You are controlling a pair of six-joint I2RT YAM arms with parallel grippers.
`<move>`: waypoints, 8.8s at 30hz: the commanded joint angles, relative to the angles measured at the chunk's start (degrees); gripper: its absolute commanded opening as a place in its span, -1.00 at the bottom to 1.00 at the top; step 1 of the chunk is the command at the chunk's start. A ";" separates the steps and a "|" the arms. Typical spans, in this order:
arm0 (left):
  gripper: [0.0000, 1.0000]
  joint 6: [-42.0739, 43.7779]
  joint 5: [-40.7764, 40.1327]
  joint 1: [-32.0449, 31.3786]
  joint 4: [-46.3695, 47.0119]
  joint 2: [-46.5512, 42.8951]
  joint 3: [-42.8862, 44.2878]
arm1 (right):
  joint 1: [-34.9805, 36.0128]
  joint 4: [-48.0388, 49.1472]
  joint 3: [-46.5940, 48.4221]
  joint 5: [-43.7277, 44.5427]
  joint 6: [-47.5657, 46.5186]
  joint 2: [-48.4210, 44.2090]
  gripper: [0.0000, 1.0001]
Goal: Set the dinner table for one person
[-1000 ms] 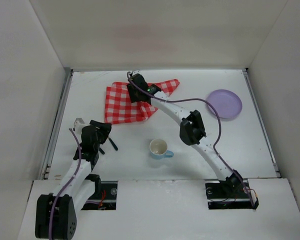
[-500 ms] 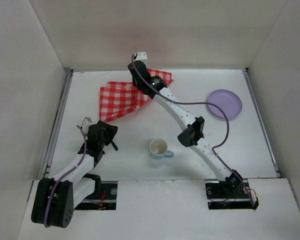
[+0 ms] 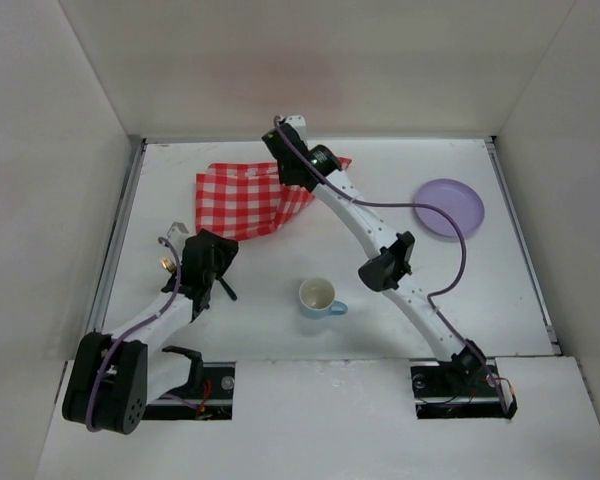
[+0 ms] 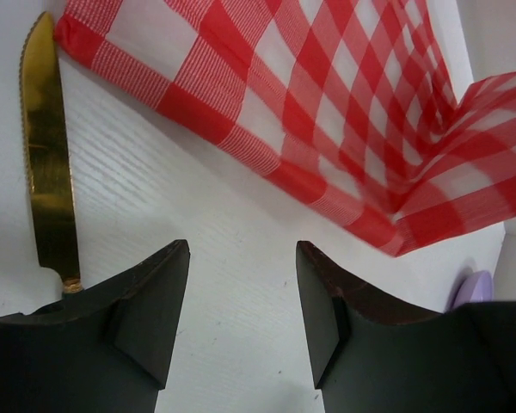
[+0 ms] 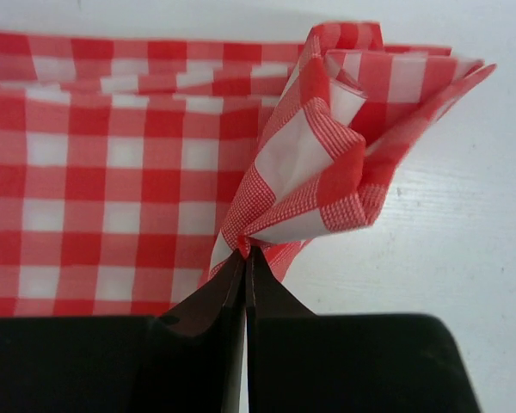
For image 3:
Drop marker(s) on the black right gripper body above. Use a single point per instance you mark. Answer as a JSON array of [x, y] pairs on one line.
[[290, 175]]

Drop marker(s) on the blue white ceramic mug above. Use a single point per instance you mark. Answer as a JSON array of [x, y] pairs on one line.
[[317, 299]]

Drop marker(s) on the aluminium table rail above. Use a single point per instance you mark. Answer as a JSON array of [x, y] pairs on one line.
[[96, 313], [490, 143]]

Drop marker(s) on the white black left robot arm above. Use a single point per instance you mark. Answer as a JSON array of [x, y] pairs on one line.
[[119, 377]]

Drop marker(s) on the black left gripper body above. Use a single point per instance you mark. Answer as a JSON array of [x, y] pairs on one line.
[[203, 293]]

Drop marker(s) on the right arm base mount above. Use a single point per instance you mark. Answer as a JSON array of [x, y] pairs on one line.
[[436, 399]]

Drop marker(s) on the left aluminium table rail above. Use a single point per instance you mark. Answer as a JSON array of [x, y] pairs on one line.
[[96, 313]]

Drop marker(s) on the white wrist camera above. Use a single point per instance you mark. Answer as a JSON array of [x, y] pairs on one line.
[[178, 229], [298, 123]]

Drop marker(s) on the right aluminium table rail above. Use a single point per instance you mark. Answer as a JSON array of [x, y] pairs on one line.
[[490, 143]]

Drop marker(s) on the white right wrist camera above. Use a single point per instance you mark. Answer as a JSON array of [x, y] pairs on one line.
[[298, 123]]

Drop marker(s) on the black handled gold fork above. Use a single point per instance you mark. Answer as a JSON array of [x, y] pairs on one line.
[[168, 264]]

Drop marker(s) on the black handled gold knife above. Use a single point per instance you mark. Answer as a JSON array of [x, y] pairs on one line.
[[228, 289]]

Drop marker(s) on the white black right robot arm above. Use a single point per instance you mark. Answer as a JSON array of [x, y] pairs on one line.
[[387, 269]]

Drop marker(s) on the lilac plastic plate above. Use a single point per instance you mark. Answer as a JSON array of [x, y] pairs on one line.
[[458, 200]]

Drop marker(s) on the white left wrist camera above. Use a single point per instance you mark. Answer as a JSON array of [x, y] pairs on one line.
[[178, 229]]

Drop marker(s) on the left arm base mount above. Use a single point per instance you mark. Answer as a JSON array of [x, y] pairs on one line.
[[211, 400]]

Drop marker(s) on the red white checkered cloth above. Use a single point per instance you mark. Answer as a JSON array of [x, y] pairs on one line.
[[243, 201]]

